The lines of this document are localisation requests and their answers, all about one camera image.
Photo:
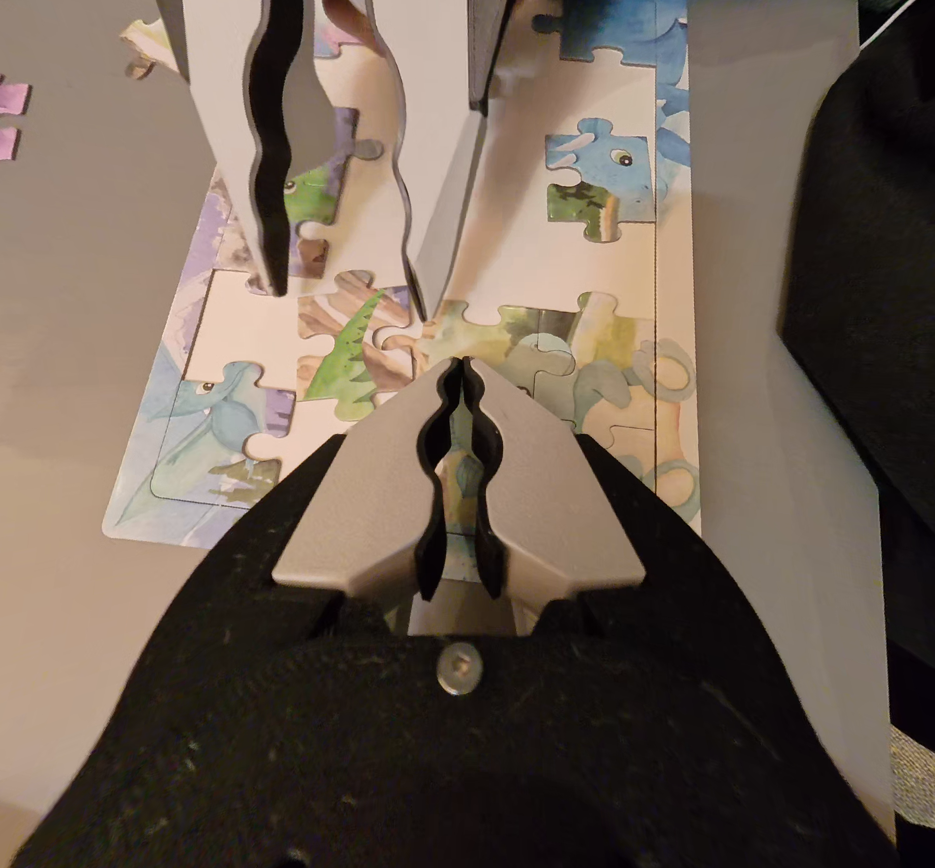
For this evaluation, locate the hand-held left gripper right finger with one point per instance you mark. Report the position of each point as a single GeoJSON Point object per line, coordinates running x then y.
{"type": "Point", "coordinates": [562, 517]}

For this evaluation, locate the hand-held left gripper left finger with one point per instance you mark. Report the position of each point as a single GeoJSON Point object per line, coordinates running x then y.
{"type": "Point", "coordinates": [365, 510]}

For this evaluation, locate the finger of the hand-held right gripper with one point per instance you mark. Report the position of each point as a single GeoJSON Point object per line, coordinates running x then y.
{"type": "Point", "coordinates": [438, 79]}
{"type": "Point", "coordinates": [219, 43]}

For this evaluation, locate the green tail brown puzzle piece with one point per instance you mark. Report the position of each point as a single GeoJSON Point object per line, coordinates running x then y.
{"type": "Point", "coordinates": [350, 349]}

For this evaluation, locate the blue winged corner puzzle piece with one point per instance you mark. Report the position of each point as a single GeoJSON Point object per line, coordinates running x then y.
{"type": "Point", "coordinates": [219, 415]}

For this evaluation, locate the dinosaur puzzle board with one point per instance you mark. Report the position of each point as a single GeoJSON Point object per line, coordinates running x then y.
{"type": "Point", "coordinates": [511, 254]}

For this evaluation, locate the scattered loose puzzle pieces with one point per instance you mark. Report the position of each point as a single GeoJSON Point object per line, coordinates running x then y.
{"type": "Point", "coordinates": [157, 43]}

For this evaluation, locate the blue horned head puzzle piece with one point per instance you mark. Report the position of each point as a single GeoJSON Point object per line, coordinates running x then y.
{"type": "Point", "coordinates": [613, 160]}

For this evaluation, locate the teal yellow green puzzle piece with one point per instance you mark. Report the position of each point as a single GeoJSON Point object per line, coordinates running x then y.
{"type": "Point", "coordinates": [599, 327]}

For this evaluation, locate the plain blue corner puzzle piece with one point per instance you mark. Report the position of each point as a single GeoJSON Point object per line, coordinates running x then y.
{"type": "Point", "coordinates": [628, 21]}

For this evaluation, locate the purple blue yellow puzzle piece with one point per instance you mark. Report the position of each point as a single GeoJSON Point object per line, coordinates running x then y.
{"type": "Point", "coordinates": [14, 97]}

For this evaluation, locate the grey brown green puzzle piece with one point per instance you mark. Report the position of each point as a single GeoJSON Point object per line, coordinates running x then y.
{"type": "Point", "coordinates": [310, 258]}

